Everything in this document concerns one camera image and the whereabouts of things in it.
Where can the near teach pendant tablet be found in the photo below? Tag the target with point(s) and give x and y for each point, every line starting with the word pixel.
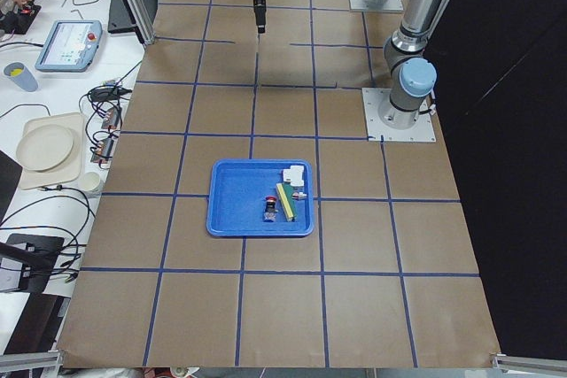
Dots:
pixel 71 46

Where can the blue grey cup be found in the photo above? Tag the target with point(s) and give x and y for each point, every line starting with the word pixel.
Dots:
pixel 20 75

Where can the red emergency stop button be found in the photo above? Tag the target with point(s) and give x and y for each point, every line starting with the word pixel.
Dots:
pixel 270 211

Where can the blue plastic tray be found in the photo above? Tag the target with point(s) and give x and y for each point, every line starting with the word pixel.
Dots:
pixel 237 199

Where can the beige rectangular tray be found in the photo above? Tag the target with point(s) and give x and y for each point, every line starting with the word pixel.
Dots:
pixel 71 168

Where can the white paper cup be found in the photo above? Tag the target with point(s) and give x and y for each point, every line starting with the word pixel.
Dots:
pixel 91 184

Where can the beige round plate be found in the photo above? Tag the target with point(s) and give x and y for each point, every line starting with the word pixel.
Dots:
pixel 45 147

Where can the white circuit breaker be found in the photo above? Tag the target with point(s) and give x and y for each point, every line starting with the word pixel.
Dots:
pixel 294 176

